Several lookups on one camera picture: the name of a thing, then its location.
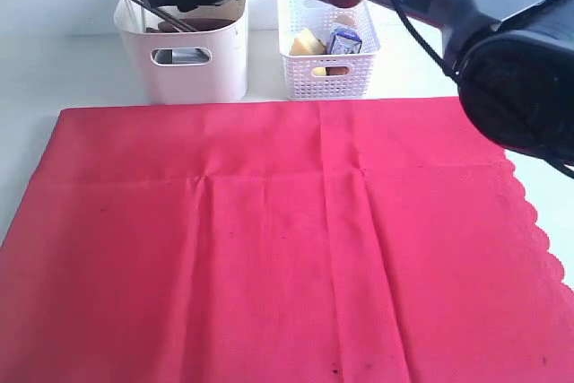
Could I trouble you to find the cream plastic bin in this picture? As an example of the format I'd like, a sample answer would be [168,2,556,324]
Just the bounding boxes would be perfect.
[114,0,248,105]

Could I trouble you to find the blue white milk carton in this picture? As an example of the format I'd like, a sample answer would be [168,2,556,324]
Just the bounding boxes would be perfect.
[327,26,362,55]

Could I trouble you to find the orange fried chicken nugget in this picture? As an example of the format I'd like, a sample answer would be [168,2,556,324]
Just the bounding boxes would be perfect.
[326,66,349,76]

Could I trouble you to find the brown wooden plate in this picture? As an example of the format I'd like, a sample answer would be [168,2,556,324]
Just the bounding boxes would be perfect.
[156,18,234,31]

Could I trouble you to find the white perforated plastic basket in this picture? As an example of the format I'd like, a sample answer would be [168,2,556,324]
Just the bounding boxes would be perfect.
[277,0,381,100]

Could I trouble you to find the yellow cheese wedge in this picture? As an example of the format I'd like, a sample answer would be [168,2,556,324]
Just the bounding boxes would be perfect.
[289,28,326,56]

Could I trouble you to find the brown egg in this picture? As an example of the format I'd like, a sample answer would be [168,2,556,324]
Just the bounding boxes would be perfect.
[333,15,358,30]

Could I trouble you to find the red table cloth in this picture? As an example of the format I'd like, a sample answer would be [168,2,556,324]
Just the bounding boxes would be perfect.
[1,98,573,382]

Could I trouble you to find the brown wooden spoon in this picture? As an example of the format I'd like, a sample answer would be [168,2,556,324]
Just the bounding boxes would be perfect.
[145,27,179,34]

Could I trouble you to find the stainless steel cup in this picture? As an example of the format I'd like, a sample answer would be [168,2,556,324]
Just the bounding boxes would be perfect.
[152,48,211,65]

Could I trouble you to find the yellow lemon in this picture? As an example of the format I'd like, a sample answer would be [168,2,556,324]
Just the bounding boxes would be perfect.
[312,67,326,76]

